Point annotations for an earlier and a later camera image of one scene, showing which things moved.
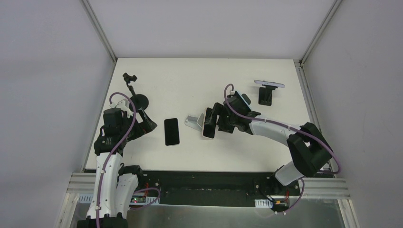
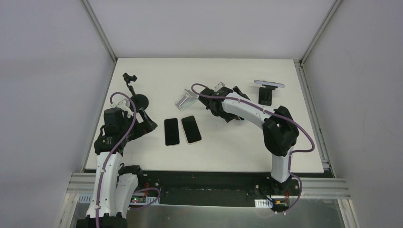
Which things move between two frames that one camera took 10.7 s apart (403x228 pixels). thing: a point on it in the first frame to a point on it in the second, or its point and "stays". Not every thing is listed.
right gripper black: x=219 y=117 to x=203 y=95
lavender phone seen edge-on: x=270 y=83 stays
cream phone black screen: x=210 y=124 to x=191 y=131
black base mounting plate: x=213 y=188 stays
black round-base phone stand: x=140 y=101 stays
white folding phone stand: x=196 y=123 to x=187 y=100
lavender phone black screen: x=171 y=131 stays
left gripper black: x=146 y=124 stays
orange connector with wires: x=279 y=206 stays
